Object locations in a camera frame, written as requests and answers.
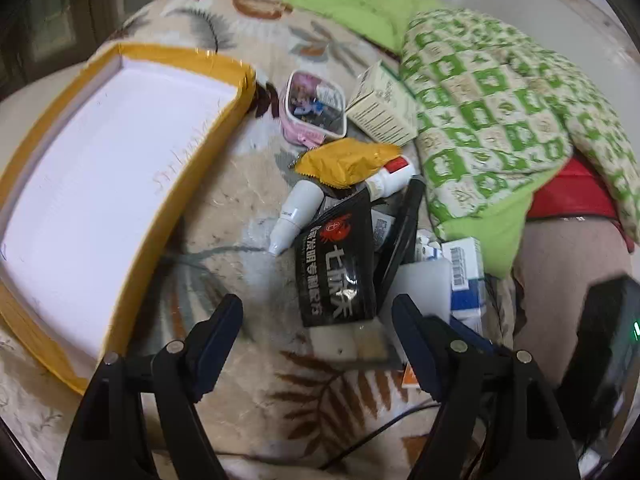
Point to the blue and white medicine box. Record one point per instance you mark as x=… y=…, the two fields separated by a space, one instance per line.
x=465 y=270

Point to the white rectangular block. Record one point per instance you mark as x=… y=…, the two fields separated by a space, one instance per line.
x=422 y=285

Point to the pink zip pouch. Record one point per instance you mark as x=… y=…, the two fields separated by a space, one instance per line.
x=312 y=105

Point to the small blue and white packet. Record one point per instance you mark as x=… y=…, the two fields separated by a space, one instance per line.
x=428 y=247

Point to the yellow snack packet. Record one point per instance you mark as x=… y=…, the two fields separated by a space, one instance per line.
x=345 y=162

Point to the small orange card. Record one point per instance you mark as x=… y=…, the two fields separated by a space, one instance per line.
x=411 y=379

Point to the red cloth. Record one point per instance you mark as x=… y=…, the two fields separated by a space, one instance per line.
x=570 y=195

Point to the glass door cabinet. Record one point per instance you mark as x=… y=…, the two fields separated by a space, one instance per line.
x=60 y=15

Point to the small white dropper bottle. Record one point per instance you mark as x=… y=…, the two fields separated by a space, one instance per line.
x=295 y=212

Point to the black curved plastic object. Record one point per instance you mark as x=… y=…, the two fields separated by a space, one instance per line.
x=407 y=220

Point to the black sachet packet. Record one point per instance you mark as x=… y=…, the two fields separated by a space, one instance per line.
x=330 y=265

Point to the yellow cardboard box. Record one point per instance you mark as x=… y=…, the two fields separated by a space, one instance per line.
x=100 y=185

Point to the green and white medicine box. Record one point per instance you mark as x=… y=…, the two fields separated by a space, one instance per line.
x=380 y=110

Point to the white bottle with red label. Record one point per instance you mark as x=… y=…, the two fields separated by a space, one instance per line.
x=390 y=176

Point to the floral leaf blanket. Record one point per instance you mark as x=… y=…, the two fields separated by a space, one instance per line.
x=250 y=200

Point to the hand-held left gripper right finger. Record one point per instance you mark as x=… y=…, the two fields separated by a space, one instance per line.
x=415 y=342

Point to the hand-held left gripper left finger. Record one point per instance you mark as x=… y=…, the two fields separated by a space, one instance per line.
x=220 y=340

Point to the green patterned quilt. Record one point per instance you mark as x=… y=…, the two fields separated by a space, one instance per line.
x=490 y=110

